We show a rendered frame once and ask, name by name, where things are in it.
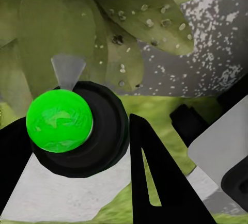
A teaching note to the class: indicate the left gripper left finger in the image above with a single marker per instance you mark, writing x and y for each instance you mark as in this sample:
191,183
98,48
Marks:
15,152

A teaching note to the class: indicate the pot plant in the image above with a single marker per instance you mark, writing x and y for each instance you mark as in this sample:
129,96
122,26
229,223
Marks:
32,31

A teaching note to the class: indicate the insectifuge atomizer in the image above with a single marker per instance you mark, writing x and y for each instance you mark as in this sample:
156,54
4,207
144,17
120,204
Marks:
82,128

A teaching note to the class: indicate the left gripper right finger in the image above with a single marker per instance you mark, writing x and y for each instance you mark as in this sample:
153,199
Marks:
179,202

